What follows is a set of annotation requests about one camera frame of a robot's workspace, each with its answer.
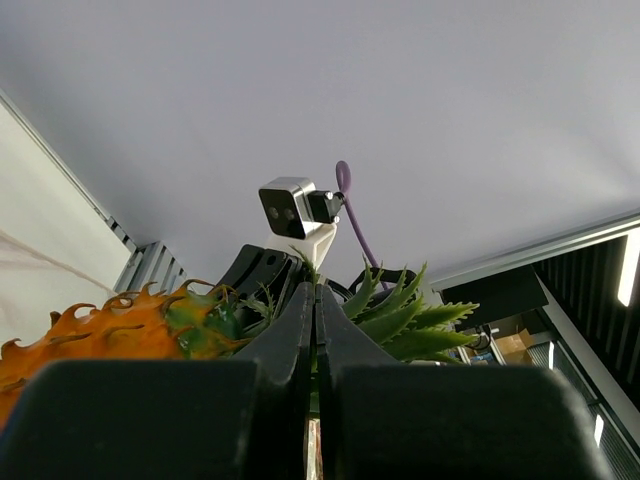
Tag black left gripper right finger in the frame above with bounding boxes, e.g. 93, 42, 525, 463
314, 286, 612, 479

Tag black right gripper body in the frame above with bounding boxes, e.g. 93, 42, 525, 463
214, 243, 421, 321

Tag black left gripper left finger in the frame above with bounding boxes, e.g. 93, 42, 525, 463
1, 283, 314, 479

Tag orange toy pineapple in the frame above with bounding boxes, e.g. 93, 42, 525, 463
0, 249, 481, 431

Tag clear zip top bag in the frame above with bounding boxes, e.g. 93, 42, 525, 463
1, 231, 114, 301

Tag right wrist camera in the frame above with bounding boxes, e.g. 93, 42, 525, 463
258, 177, 345, 269

